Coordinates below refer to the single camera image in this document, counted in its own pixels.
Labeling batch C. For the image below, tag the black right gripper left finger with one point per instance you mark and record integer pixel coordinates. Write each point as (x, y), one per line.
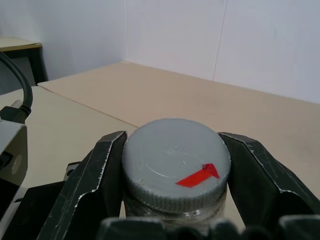
(82, 190)

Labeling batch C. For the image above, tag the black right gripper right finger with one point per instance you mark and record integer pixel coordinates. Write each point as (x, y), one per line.
(260, 185)

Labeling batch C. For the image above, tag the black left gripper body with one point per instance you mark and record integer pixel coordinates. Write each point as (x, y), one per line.
(37, 215)

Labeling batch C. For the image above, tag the clear glass jar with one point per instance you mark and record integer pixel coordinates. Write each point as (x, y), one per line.
(175, 216)

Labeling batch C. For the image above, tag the grey ribbed jar lid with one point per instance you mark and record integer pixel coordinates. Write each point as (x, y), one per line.
(170, 155)

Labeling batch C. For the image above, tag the red tape strip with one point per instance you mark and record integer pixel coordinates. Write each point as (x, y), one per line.
(197, 178)

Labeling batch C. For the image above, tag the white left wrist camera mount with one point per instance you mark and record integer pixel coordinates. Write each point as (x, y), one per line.
(12, 147)

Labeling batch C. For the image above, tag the wooden-top desk with dark frame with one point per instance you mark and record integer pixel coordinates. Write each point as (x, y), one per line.
(22, 60)

